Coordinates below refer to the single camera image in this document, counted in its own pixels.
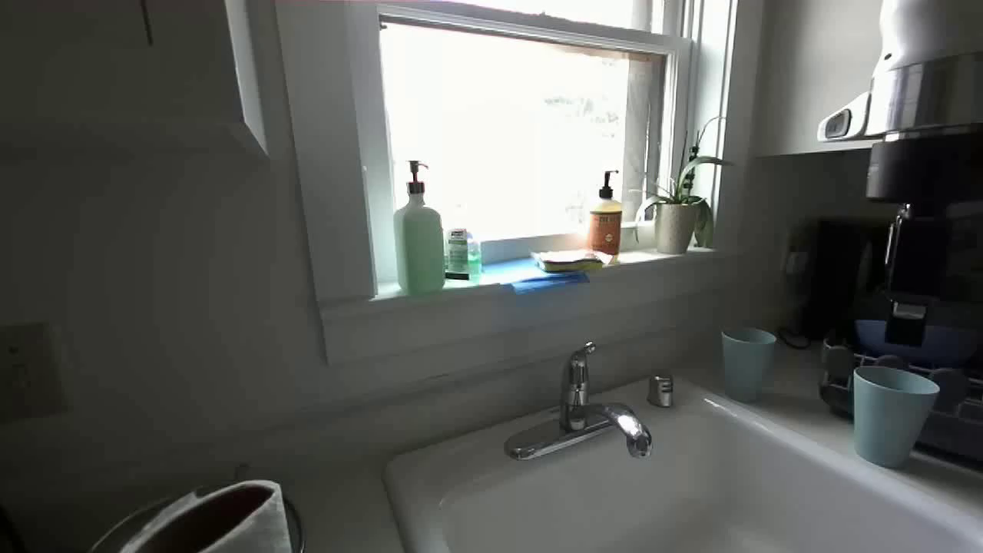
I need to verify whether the small green jar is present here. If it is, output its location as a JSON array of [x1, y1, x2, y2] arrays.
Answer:
[[442, 226, 485, 284]]

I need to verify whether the white ceramic sink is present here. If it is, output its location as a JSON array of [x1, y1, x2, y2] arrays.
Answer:
[[381, 376, 983, 553]]

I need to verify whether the chrome faucet handle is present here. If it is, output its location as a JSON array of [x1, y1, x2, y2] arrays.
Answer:
[[563, 337, 600, 396]]

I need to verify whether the black countertop appliance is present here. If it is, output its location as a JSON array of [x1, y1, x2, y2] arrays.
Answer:
[[784, 202, 983, 346]]

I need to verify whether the amber soap pump bottle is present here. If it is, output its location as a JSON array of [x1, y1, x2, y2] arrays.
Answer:
[[586, 166, 627, 259]]

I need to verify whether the blue bowl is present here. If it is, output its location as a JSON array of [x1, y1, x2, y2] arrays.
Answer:
[[851, 317, 983, 372]]

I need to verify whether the white framed window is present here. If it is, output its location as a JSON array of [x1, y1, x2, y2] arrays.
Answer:
[[347, 0, 742, 302]]

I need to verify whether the paper towel roll on holder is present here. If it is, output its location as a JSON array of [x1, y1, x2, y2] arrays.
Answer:
[[89, 477, 307, 553]]

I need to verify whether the teal plastic cup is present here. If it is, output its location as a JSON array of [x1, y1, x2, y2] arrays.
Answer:
[[718, 326, 781, 405], [851, 361, 943, 474]]

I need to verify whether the dark dish drying rack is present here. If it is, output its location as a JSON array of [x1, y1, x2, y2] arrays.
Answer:
[[816, 342, 983, 474]]

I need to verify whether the blue cloth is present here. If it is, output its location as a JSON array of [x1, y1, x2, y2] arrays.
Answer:
[[479, 254, 591, 299]]

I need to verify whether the green soap pump bottle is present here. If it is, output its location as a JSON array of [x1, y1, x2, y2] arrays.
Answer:
[[392, 157, 447, 299]]

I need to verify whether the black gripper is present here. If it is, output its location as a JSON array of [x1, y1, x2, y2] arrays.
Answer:
[[862, 125, 983, 350]]

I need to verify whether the chrome sink sprayer cap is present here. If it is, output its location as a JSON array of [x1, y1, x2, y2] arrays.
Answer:
[[645, 369, 679, 411]]

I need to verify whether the orchid in white pot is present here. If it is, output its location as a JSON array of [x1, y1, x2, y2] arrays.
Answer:
[[639, 114, 732, 259]]

